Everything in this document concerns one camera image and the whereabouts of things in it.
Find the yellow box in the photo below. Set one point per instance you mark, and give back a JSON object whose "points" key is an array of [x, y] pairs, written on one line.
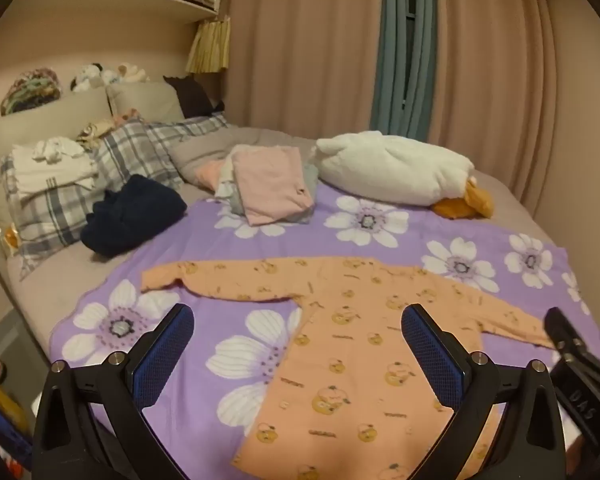
{"points": [[0, 400]]}

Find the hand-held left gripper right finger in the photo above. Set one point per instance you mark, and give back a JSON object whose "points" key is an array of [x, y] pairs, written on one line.
{"points": [[432, 355]]}

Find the orange printed baby shirt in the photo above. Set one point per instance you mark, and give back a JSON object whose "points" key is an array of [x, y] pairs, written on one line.
{"points": [[340, 360]]}

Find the small beige pillow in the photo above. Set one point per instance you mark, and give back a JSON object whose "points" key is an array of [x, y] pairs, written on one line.
{"points": [[145, 100]]}

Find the yellow fringed curtain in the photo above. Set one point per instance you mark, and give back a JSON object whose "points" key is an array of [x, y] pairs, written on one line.
{"points": [[210, 45]]}

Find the colourful knitted item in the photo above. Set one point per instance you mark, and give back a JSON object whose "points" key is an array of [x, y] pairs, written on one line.
{"points": [[30, 90]]}

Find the bed with beige sheet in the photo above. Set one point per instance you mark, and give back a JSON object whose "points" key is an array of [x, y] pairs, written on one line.
{"points": [[55, 280]]}

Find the white duck plush pillow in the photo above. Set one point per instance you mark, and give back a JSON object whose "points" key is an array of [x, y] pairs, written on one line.
{"points": [[390, 170]]}

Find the purple floral blanket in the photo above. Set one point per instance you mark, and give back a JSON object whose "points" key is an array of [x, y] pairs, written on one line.
{"points": [[190, 260]]}

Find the wide beige curtain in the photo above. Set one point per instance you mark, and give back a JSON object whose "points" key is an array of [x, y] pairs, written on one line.
{"points": [[305, 45]]}

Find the large beige pillow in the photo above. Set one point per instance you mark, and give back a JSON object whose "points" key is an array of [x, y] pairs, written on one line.
{"points": [[40, 115]]}

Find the dark brown cushion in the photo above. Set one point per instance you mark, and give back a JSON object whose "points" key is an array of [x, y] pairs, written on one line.
{"points": [[190, 95]]}

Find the white crumpled clothes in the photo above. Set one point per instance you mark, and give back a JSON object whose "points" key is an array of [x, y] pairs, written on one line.
{"points": [[50, 175]]}

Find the peach folded garment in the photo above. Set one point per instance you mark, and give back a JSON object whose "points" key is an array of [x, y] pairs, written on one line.
{"points": [[210, 175]]}

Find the navy blue garment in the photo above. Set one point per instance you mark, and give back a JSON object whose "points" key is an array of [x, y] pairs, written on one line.
{"points": [[130, 215]]}

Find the teal curtain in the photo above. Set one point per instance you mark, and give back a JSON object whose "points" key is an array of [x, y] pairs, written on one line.
{"points": [[392, 60]]}

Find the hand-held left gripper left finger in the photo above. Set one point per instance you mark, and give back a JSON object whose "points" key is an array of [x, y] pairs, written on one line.
{"points": [[160, 355]]}

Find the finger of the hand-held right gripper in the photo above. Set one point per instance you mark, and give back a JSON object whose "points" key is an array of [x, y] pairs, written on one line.
{"points": [[562, 332]]}

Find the grey folded garment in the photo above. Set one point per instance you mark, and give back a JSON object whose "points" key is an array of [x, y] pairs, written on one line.
{"points": [[308, 176]]}

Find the cartoon print cloth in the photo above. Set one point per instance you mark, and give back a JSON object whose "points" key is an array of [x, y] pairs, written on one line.
{"points": [[96, 130]]}

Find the black and white plush toy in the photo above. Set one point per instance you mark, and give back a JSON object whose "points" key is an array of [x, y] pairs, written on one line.
{"points": [[92, 77]]}

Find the beige curtain by wall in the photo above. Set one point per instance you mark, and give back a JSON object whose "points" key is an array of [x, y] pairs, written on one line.
{"points": [[490, 70]]}

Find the grey quilt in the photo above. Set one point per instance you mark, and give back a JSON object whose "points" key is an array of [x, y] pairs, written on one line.
{"points": [[260, 137]]}

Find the large plaid pillow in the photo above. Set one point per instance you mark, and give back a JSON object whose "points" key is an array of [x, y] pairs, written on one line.
{"points": [[130, 155]]}

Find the cream plush toy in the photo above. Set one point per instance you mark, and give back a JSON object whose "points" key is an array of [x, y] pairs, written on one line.
{"points": [[132, 72]]}

